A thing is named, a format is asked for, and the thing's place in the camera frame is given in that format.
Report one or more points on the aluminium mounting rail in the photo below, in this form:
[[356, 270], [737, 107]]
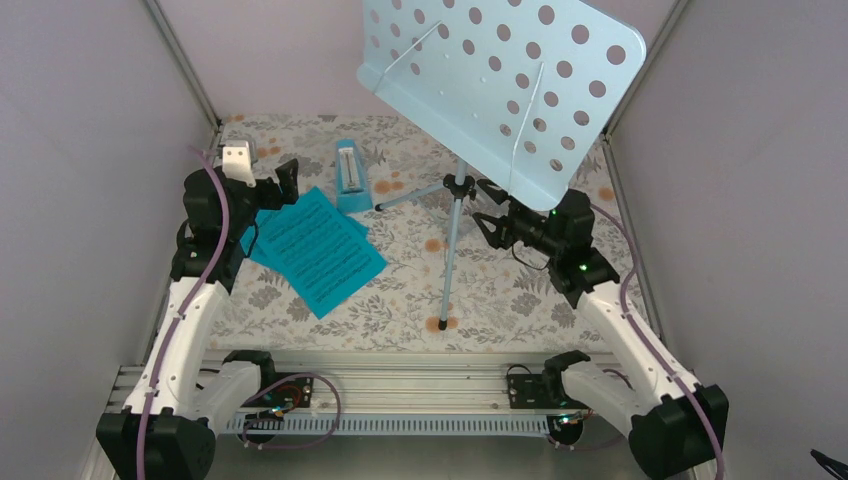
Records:
[[414, 383]]

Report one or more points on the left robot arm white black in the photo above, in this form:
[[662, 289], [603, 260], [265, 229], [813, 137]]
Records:
[[168, 426]]

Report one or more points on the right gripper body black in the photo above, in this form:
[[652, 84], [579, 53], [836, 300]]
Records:
[[526, 227]]

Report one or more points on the floral patterned table mat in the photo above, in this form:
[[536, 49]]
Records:
[[496, 301]]

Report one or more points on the blue sheet music paper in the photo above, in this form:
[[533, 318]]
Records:
[[325, 284], [288, 237]]

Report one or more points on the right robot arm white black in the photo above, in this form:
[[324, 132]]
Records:
[[672, 421]]

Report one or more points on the light blue music stand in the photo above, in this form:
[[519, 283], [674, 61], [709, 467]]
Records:
[[517, 90]]

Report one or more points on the blue metronome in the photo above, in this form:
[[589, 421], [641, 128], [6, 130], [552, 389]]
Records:
[[353, 193]]

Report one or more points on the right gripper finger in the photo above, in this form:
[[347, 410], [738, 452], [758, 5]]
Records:
[[495, 230], [497, 195]]

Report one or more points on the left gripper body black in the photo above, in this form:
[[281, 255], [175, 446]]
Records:
[[271, 200]]

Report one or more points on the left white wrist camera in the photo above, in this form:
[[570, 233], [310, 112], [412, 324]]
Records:
[[237, 160]]

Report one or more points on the left aluminium frame post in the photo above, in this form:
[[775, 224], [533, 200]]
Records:
[[184, 64]]

